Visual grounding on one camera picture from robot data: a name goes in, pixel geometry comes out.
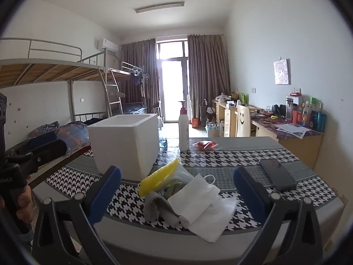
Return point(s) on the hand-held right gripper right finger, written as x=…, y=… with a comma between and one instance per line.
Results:
x=245, y=193

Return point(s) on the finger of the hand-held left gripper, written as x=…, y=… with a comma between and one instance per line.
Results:
x=52, y=153
x=44, y=140

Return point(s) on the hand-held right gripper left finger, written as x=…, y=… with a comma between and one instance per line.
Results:
x=104, y=191

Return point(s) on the white tissue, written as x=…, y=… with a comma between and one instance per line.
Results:
x=215, y=222

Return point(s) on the white foam box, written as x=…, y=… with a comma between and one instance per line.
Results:
x=121, y=149

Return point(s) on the grey cloth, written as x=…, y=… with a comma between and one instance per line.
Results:
x=154, y=207

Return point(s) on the blue face mask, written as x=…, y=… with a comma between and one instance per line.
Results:
x=193, y=196

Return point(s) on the yellow plastic bag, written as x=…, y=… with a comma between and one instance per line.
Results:
x=158, y=178

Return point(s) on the green printed plastic bag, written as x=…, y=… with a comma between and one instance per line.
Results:
x=172, y=189

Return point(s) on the person's left forearm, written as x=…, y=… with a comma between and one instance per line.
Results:
x=27, y=240

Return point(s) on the person's left hand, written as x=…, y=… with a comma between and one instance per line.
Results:
x=25, y=204

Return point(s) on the blue patterned quilt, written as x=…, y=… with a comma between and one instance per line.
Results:
x=71, y=136

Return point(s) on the black smartphone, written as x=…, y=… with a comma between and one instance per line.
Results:
x=278, y=175

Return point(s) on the red snack packet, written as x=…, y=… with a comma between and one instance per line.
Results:
x=204, y=145

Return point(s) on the large metal bunk bed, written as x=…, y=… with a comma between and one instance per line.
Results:
x=49, y=70

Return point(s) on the bucket of bottles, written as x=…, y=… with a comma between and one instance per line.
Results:
x=211, y=130

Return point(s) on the wooden smiley face chair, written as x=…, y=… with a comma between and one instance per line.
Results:
x=242, y=121

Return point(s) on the wooden desk with patterned top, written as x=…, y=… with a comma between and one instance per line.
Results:
x=300, y=146

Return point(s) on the wooden desk with drawers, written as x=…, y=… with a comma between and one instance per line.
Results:
x=229, y=121

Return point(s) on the printed paper sheets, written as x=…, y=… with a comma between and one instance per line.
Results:
x=293, y=130

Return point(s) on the orange bag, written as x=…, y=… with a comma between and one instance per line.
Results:
x=195, y=123

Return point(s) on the white pump lotion bottle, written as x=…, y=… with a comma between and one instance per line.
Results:
x=183, y=132

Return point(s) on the blue plaid mattress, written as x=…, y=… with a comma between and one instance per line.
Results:
x=133, y=108

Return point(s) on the black speakers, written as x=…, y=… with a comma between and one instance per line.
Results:
x=279, y=110

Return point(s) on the green paper bag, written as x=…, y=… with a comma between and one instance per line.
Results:
x=244, y=98

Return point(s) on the black folding chair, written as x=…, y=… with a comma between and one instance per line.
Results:
x=156, y=109

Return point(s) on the row of toiletry bottles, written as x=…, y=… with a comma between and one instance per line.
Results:
x=306, y=116

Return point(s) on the small metal bunk bed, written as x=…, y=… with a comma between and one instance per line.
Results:
x=124, y=73

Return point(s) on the hanging dark clothes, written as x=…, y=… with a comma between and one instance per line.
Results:
x=137, y=78

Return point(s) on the white air conditioner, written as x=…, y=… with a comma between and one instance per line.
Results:
x=108, y=45

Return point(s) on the glass balcony door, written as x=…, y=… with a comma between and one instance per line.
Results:
x=173, y=88

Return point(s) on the narrow brown curtain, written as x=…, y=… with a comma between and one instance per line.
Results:
x=138, y=58

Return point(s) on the wide brown curtain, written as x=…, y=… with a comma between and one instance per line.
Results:
x=208, y=71

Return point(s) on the ceiling tube light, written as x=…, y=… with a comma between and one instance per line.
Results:
x=158, y=7

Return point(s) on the wall poster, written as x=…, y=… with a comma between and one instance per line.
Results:
x=281, y=71

